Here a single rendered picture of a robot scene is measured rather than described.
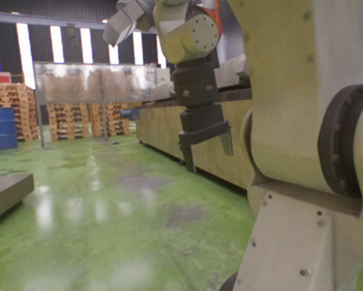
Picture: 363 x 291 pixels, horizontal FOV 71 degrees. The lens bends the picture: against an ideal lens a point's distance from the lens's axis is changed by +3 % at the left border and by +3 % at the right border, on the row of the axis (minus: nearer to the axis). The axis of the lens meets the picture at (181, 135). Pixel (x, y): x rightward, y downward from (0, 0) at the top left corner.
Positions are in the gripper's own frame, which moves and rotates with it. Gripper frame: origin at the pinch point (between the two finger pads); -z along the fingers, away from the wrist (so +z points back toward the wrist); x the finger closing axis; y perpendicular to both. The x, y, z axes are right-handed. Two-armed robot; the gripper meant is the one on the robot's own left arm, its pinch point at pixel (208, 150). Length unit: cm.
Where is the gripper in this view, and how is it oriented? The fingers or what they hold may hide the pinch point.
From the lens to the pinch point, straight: 55.7
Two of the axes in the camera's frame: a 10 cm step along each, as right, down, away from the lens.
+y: -5.2, -0.6, 8.5
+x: 8.2, -2.9, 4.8
